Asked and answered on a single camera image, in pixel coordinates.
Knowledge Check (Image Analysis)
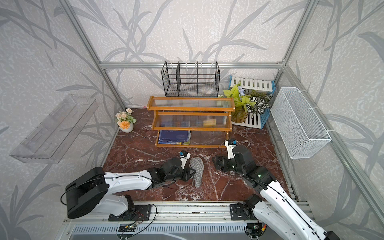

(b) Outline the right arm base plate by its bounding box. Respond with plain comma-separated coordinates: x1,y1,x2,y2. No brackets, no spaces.
230,203,256,221

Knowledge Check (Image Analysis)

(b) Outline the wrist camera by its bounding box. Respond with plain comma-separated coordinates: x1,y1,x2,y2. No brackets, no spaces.
225,139,238,160
180,151,191,169

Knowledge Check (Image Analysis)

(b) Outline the black cable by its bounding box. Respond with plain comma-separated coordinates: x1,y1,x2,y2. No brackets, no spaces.
118,203,158,240

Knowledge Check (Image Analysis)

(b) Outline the white and blue slatted crate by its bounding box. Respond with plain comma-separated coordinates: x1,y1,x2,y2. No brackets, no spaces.
228,76,276,129

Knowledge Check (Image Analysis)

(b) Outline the black wire mesh organizer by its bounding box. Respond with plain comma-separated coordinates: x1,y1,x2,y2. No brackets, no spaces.
161,62,221,98

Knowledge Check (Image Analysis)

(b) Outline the orange wooden bookshelf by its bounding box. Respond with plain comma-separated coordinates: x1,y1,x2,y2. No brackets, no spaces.
147,96,235,148

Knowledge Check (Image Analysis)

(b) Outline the green potted plant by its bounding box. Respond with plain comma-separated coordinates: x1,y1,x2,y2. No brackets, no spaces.
222,84,272,123

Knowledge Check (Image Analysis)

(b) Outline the white wire mesh basket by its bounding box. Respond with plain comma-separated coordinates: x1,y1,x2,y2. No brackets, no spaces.
271,87,332,159

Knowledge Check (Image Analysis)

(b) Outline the flower pot with orange flowers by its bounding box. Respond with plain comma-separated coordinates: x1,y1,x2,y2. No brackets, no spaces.
115,108,137,133

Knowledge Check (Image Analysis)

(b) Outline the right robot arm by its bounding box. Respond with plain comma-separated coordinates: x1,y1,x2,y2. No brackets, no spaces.
212,140,339,240

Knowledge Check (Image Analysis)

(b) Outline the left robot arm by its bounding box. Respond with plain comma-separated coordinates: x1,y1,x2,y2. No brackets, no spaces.
63,153,202,221

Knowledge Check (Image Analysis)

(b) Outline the aluminium rail frame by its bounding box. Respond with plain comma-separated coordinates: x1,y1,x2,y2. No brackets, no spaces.
64,202,315,224

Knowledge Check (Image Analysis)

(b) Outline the blue book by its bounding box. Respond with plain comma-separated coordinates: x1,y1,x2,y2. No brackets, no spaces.
158,130,191,145

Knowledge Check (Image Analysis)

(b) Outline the grey striped fluffy cloth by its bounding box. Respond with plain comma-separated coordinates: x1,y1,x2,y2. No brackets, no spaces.
190,157,205,188

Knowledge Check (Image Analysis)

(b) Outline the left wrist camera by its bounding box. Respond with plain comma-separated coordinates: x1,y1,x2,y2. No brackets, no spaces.
180,151,191,169

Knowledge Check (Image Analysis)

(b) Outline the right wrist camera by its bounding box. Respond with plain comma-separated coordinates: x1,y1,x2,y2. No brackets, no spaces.
225,139,238,160

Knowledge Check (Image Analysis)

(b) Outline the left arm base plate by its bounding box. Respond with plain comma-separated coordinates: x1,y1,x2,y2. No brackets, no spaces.
108,205,152,222

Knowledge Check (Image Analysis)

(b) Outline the clear acrylic wall shelf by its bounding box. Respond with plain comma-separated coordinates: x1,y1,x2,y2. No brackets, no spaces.
10,94,98,164

